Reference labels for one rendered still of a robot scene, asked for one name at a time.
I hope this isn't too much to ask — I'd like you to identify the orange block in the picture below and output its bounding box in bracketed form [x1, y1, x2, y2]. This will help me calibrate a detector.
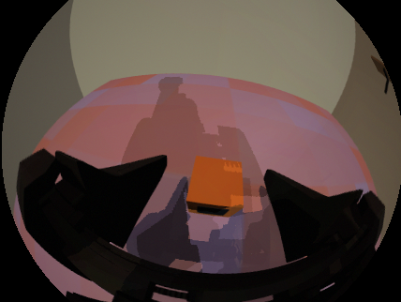
[186, 156, 245, 217]

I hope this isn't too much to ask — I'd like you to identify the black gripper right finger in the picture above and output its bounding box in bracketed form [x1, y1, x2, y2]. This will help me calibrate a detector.
[264, 169, 363, 264]

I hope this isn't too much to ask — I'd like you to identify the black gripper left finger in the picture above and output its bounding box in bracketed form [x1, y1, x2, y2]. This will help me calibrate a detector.
[54, 150, 168, 249]

